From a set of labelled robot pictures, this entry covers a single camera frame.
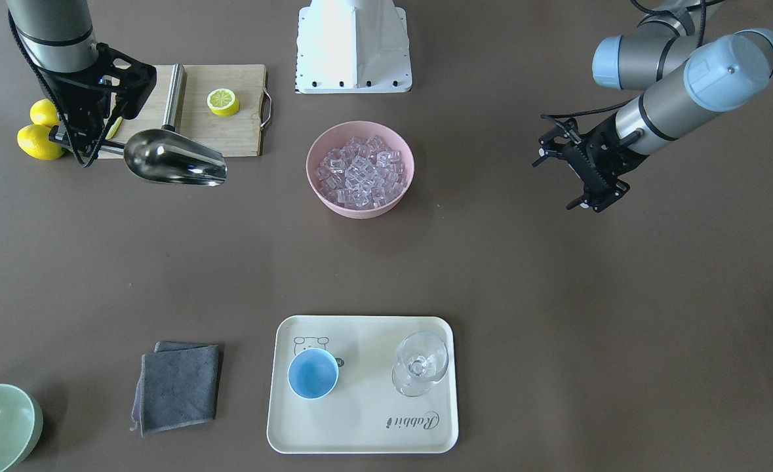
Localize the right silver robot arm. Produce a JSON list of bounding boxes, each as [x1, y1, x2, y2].
[[6, 1, 157, 168]]

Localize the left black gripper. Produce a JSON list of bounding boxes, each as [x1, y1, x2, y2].
[[532, 114, 642, 213]]

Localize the wooden cutting board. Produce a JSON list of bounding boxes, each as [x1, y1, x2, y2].
[[111, 64, 272, 158]]

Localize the yellow plastic knife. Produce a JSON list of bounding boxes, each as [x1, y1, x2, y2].
[[106, 116, 123, 140]]

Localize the yellow lemon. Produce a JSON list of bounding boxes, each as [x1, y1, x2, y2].
[[16, 125, 65, 161], [29, 98, 60, 128]]

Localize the blue cup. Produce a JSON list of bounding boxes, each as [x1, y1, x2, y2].
[[287, 347, 340, 400]]

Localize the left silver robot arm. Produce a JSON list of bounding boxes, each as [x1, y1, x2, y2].
[[539, 1, 773, 212]]

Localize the cream serving tray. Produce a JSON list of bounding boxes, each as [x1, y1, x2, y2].
[[266, 315, 459, 454]]

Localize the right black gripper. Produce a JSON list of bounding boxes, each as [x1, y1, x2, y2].
[[37, 43, 157, 168]]

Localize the steel ice scoop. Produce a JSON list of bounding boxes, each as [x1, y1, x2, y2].
[[101, 129, 228, 186]]

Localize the pink bowl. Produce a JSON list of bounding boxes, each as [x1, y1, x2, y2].
[[306, 121, 415, 219]]

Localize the half lemon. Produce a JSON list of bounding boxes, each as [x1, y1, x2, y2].
[[206, 88, 240, 117]]

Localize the clear wine glass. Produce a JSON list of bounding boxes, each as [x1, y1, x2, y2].
[[391, 331, 451, 397]]

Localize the clear ice cubes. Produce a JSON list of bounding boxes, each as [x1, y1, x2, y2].
[[315, 134, 409, 211]]

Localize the white pillar base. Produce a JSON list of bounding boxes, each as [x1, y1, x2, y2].
[[294, 1, 413, 94]]

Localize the mint green bowl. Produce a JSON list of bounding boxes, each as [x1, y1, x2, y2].
[[0, 383, 43, 471]]

